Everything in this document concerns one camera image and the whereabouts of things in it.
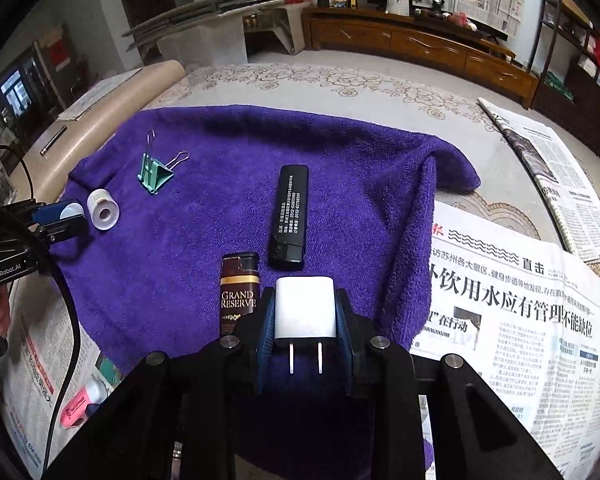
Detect white tape roll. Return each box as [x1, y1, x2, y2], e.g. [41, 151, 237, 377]
[87, 188, 120, 231]

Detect white charger plug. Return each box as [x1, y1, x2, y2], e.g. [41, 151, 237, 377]
[274, 276, 337, 375]

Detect brown grand reserve lighter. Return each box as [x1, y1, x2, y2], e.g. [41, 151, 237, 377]
[220, 252, 260, 336]

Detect green binder clip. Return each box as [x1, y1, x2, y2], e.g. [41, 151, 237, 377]
[136, 129, 189, 195]

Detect pink flashlight pen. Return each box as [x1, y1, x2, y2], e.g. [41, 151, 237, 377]
[60, 378, 108, 429]

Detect black pen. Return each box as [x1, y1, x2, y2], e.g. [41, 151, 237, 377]
[40, 126, 68, 157]

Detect paper sheet on side table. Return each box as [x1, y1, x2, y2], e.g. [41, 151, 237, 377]
[57, 67, 142, 122]

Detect purple towel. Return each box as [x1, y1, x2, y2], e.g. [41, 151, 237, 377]
[49, 104, 482, 480]

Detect large newspaper spread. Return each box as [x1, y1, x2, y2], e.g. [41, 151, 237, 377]
[412, 203, 600, 479]

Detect folded cardboard stack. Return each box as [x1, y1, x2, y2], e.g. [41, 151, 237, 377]
[122, 0, 284, 50]

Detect folded newspaper stack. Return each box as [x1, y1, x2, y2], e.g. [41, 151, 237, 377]
[478, 98, 600, 263]

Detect wooden tv cabinet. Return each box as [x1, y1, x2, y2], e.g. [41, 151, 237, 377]
[302, 6, 539, 108]

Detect dark display shelf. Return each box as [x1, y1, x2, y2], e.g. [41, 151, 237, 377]
[527, 0, 600, 155]

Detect black cable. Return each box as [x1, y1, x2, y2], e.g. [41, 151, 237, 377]
[0, 144, 84, 476]

